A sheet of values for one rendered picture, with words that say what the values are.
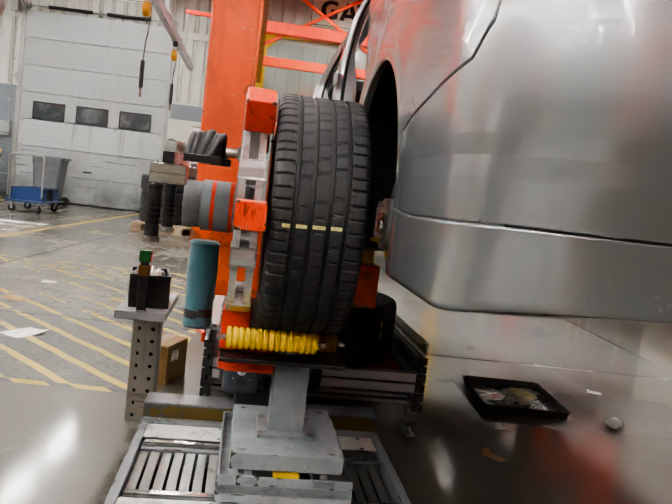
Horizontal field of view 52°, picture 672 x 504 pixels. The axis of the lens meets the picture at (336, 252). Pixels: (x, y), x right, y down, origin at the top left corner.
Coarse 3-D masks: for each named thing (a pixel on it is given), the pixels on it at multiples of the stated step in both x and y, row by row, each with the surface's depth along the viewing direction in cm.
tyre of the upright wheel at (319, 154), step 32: (288, 96) 180; (288, 128) 167; (320, 128) 169; (352, 128) 172; (288, 160) 164; (320, 160) 165; (352, 160) 166; (288, 192) 162; (320, 192) 163; (352, 192) 164; (288, 224) 162; (320, 224) 163; (352, 224) 164; (288, 256) 164; (320, 256) 164; (352, 256) 165; (288, 288) 168; (320, 288) 169; (352, 288) 169; (256, 320) 185; (288, 320) 178; (320, 320) 177
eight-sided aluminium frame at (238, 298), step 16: (240, 160) 166; (256, 160) 167; (240, 176) 165; (256, 176) 166; (240, 192) 165; (256, 192) 166; (240, 240) 215; (256, 240) 167; (240, 256) 167; (256, 256) 168; (240, 288) 203; (240, 304) 182
